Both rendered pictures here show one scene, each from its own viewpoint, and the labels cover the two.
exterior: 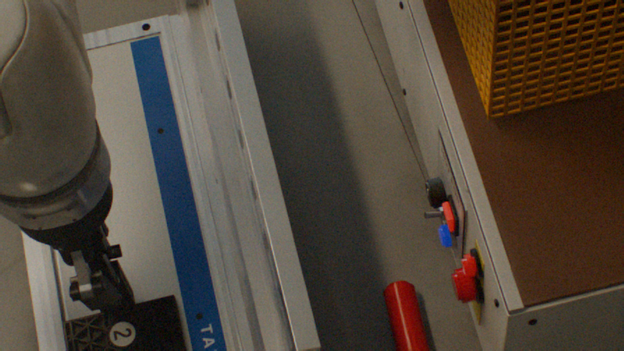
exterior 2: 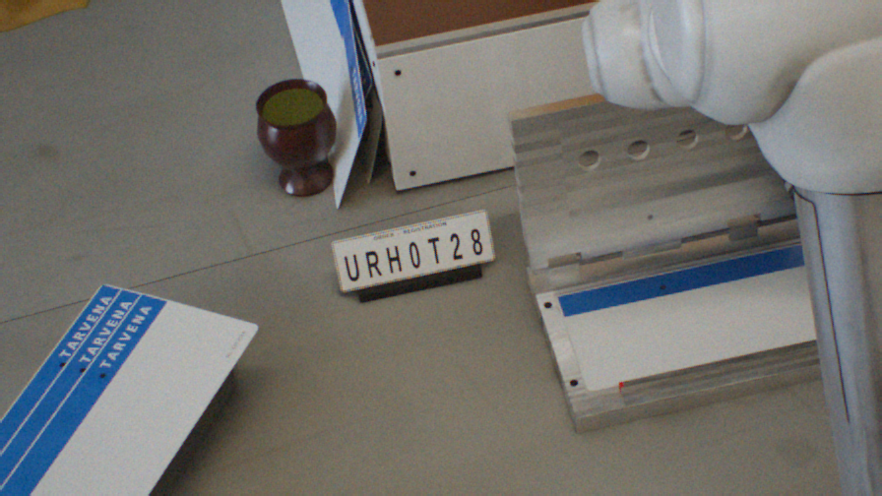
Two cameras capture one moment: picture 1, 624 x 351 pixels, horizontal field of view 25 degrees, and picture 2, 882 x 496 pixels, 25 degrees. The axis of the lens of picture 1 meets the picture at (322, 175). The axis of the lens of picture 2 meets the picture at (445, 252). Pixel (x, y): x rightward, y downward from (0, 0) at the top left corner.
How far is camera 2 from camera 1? 175 cm
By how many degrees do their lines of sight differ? 51
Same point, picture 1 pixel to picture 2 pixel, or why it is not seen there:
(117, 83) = (610, 322)
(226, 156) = (726, 181)
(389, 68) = (588, 159)
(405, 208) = not seen: hidden behind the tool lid
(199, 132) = (663, 261)
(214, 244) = (778, 241)
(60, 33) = not seen: outside the picture
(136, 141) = (674, 302)
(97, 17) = (520, 363)
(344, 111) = not seen: hidden behind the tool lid
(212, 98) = (668, 193)
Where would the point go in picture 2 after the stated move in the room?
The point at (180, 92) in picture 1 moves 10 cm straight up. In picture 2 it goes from (623, 275) to (619, 203)
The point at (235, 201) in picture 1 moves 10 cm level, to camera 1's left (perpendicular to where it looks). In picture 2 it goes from (771, 172) to (793, 243)
